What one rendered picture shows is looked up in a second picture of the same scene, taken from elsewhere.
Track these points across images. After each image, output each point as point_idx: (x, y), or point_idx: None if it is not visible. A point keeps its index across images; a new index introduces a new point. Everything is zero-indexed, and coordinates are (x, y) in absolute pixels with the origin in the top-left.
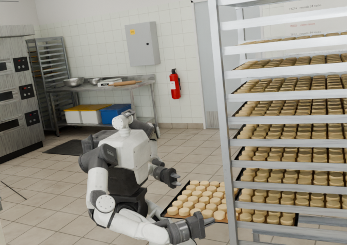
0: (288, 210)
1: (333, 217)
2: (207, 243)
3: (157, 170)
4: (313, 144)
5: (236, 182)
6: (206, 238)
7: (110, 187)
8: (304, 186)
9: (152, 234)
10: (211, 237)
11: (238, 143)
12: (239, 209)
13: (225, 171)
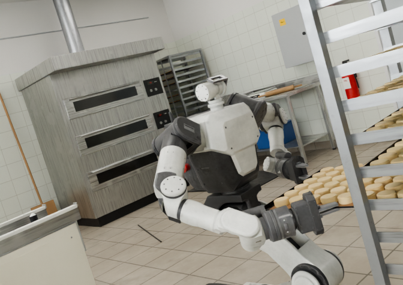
0: None
1: None
2: (390, 283)
3: (279, 164)
4: None
5: (356, 135)
6: (390, 276)
7: (205, 183)
8: None
9: (235, 222)
10: (397, 275)
11: (346, 71)
12: (381, 187)
13: (333, 118)
